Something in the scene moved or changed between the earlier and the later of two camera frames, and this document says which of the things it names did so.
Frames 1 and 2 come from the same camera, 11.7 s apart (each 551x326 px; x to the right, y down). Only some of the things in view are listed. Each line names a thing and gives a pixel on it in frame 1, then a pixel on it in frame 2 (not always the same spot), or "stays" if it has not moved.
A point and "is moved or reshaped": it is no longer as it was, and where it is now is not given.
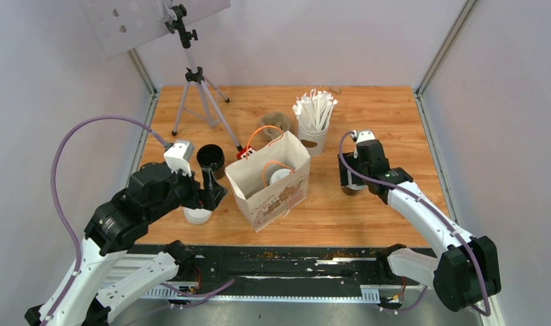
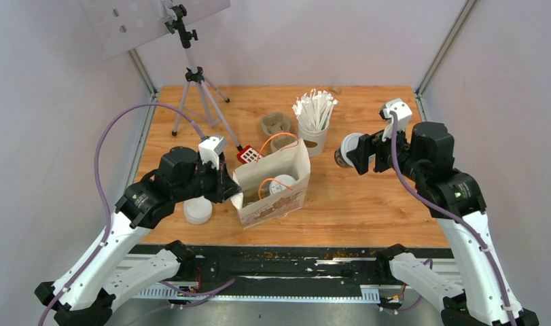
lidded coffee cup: (352, 189) is moved or reshaped
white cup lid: (279, 174) to (276, 186)
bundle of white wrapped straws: (314, 111) stays
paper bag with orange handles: (272, 182) is moved or reshaped
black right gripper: (344, 172) to (369, 144)
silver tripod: (196, 100) stays
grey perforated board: (118, 26) stays
